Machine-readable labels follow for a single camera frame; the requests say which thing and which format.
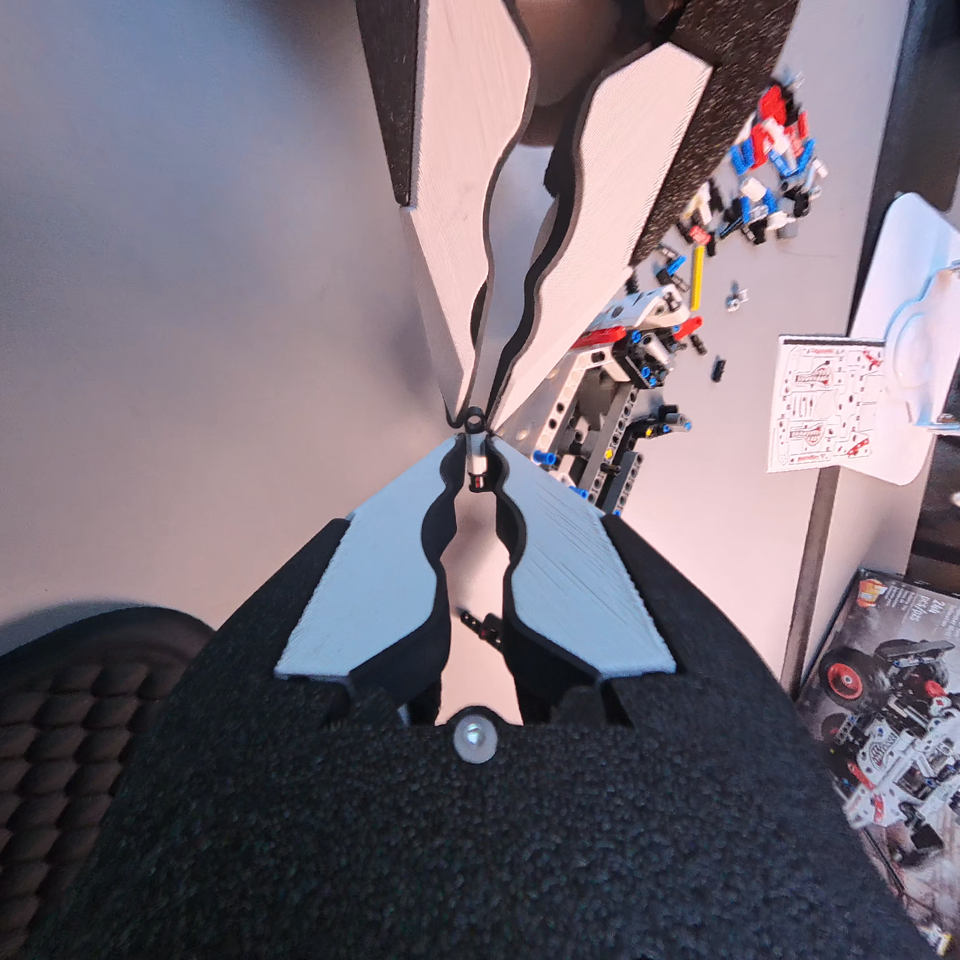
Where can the white book stand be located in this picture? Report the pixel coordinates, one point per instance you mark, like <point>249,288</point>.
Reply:
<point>907,300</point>

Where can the person's left hand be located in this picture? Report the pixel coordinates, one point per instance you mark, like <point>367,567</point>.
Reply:
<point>585,45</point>

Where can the grey desk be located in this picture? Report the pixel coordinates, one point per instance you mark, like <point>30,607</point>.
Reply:
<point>187,300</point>

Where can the small black pin piece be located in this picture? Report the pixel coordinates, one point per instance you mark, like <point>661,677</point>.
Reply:
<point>484,626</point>

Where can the toy truck set box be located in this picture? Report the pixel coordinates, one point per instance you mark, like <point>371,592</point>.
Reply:
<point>892,712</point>

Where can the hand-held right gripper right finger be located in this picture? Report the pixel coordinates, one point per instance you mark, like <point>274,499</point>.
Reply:
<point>592,600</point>

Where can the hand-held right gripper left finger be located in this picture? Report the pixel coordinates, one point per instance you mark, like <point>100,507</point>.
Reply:
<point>360,600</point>

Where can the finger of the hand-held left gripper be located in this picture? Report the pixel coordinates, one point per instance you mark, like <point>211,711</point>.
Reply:
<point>457,150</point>
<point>622,165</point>

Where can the white sticker sheet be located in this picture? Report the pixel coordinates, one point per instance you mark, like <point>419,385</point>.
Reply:
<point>825,405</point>

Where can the light grey tube piece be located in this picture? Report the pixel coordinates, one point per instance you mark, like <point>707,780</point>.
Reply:
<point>476,454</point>

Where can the black building-brick model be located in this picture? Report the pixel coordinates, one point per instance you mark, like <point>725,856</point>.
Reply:
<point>600,390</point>

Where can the pile of small building pieces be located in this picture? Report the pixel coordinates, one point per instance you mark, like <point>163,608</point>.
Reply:
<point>772,150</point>

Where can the dark rounded object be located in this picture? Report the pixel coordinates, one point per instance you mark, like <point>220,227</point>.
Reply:
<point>67,750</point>

